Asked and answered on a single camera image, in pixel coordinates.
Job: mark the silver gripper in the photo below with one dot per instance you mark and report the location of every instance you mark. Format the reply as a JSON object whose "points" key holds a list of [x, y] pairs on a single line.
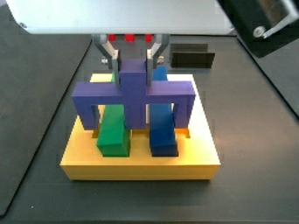
{"points": [[161, 17]]}

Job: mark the purple three-legged block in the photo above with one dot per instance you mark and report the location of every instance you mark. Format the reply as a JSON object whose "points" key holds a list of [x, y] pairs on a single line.
{"points": [[133, 95]]}

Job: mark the yellow base board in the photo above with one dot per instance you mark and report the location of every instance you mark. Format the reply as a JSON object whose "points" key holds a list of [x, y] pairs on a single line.
{"points": [[196, 163]]}

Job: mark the blue rectangular bar block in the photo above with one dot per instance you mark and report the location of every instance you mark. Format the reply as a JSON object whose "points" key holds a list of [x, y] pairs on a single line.
{"points": [[161, 135]]}

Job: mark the green rectangular bar block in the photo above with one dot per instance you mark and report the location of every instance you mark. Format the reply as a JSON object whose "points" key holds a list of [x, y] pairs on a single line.
{"points": [[113, 134]]}

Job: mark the black angle bracket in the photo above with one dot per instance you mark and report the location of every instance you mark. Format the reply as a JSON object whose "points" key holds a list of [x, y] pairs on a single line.
{"points": [[190, 56]]}

